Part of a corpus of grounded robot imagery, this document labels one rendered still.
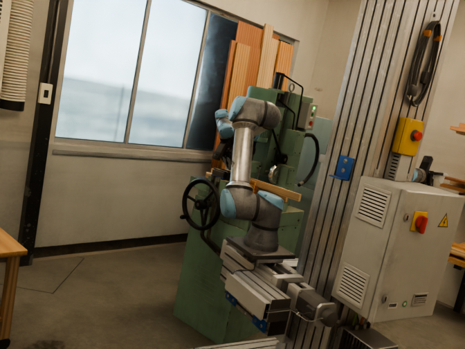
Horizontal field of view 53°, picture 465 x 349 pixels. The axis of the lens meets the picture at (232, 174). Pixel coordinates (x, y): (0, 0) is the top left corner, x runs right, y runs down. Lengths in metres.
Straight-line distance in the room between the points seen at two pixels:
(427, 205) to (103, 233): 2.76
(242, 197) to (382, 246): 0.59
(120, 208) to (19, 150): 0.97
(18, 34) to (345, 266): 2.28
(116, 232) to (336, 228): 2.43
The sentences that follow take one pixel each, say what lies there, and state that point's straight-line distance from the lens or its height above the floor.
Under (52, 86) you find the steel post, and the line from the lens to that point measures 3.28.
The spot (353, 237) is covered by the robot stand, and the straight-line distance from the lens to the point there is 1.74.
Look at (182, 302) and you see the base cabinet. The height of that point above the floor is 0.12.
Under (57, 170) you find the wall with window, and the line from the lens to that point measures 3.53.
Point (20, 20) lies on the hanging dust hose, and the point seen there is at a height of 1.61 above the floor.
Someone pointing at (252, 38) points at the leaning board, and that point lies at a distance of 4.45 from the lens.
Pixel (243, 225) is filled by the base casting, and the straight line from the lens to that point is 2.61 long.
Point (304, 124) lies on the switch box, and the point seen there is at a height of 1.35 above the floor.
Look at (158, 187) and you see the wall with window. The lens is 4.05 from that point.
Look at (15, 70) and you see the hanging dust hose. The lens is 3.11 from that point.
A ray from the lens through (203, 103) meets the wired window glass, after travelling 4.28.
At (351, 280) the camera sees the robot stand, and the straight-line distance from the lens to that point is 1.75.
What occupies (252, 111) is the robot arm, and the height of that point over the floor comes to 1.37.
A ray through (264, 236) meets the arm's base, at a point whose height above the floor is 0.88.
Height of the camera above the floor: 1.40
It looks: 9 degrees down
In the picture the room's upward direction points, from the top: 12 degrees clockwise
